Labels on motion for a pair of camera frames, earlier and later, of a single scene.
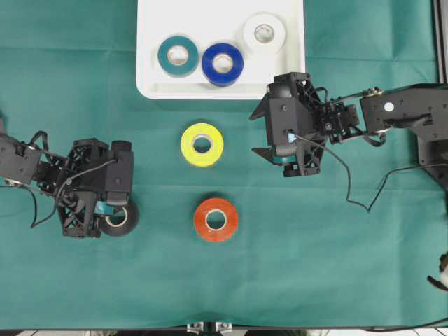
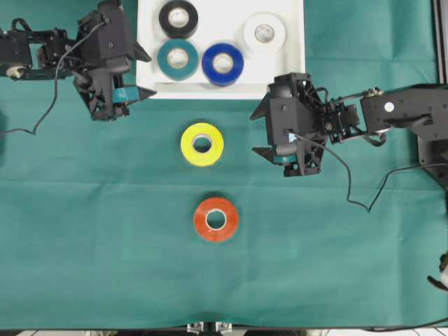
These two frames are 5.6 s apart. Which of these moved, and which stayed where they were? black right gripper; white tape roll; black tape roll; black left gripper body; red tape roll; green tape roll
Moved: black tape roll; black left gripper body
Stayed: white tape roll; green tape roll; red tape roll; black right gripper
